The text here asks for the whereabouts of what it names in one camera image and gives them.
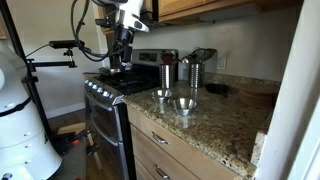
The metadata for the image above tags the black stand pole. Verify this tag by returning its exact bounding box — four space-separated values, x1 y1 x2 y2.
0 0 56 139

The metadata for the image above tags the large steel bowl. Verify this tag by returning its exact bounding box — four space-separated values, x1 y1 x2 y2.
169 96 198 117

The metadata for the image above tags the perforated steel utensil holder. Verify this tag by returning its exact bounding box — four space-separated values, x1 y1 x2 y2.
188 62 205 89
159 63 176 90

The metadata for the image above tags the metal ladle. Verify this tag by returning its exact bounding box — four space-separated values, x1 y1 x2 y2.
180 55 192 65

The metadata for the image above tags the small steel bowl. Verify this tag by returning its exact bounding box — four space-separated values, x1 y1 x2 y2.
151 88 173 105

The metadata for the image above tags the perforated wooden spoon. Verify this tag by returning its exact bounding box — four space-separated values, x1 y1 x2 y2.
161 50 175 66

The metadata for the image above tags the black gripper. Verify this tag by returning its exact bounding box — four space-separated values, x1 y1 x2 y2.
109 41 134 73

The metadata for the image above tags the wooden lower cabinet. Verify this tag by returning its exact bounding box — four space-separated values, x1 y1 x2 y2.
126 104 243 180

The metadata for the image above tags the wooden cabinet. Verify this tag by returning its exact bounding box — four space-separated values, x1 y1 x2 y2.
126 104 243 180
96 0 303 36

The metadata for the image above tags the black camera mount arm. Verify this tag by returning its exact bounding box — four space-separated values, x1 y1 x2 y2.
24 48 78 70

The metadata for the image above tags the black stereo camera bar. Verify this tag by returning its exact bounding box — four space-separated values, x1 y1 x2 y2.
48 39 86 50

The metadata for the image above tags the white wall outlet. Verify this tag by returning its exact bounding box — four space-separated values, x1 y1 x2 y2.
216 53 228 71

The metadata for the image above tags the white tall cabinet panel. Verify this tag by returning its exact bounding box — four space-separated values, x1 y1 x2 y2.
254 0 320 180

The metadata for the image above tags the red black bar clamp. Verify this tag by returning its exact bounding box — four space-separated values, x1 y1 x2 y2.
49 128 103 172

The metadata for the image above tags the stainless steel gas stove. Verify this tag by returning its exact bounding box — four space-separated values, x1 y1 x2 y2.
83 49 180 180

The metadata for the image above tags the perforated workbench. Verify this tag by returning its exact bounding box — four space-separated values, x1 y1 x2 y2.
49 138 88 180

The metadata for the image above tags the steel frying pan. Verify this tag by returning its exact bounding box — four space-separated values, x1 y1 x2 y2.
83 67 127 77

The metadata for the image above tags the black slotted spatula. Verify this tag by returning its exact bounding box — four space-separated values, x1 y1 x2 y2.
201 47 218 63

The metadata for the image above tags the light wooden plank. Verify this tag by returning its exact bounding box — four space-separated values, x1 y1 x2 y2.
56 121 87 136

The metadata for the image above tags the metal drawer handle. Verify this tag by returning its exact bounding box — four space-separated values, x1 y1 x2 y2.
154 164 172 180
151 131 170 146

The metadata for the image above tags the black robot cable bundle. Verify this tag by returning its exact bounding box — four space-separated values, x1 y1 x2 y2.
69 0 134 63

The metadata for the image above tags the wooden upper cabinet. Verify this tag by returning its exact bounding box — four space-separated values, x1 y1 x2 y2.
96 0 303 36

